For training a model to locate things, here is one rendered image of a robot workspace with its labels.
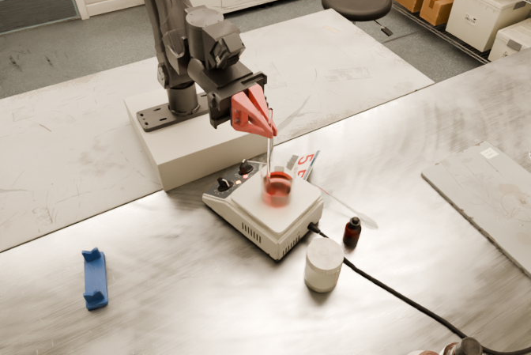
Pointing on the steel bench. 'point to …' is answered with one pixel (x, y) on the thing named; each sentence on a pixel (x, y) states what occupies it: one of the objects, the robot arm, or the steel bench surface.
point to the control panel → (233, 182)
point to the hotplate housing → (266, 243)
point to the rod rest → (95, 279)
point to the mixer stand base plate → (489, 197)
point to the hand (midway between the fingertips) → (271, 130)
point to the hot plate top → (252, 186)
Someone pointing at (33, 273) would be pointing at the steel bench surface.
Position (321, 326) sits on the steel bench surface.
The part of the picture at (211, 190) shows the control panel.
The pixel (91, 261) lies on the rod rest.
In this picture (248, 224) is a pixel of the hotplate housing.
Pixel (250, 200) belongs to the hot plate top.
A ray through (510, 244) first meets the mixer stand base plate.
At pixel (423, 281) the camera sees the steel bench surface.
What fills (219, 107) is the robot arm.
